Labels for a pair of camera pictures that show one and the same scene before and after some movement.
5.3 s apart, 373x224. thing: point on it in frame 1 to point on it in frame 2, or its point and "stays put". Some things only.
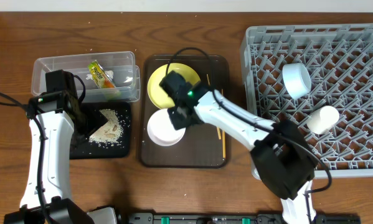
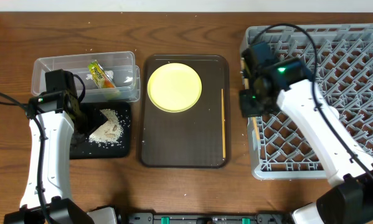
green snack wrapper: [99, 77] stays put
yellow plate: [157, 94] stays put
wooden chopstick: [217, 127] to [247, 88]
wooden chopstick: [223, 135] stays put
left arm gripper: [96, 119] stays put
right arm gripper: [180, 115] to [246, 104]
